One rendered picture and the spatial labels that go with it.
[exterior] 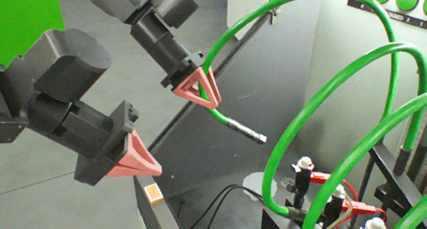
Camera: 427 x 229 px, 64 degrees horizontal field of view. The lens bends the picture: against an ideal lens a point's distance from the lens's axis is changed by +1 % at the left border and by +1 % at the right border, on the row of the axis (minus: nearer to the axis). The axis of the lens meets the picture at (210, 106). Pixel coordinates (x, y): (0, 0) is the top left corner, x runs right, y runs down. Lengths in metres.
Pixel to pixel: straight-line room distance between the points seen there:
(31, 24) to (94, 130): 3.36
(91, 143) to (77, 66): 0.10
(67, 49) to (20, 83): 0.06
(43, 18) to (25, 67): 3.38
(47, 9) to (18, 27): 0.31
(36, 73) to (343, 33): 0.73
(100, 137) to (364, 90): 0.66
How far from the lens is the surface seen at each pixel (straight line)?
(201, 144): 0.94
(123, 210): 2.14
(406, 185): 0.74
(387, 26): 0.68
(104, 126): 0.43
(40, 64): 0.37
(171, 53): 0.61
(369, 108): 0.92
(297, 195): 0.72
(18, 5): 3.71
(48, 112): 0.42
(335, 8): 0.94
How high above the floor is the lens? 1.55
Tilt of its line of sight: 31 degrees down
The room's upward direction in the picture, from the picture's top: straight up
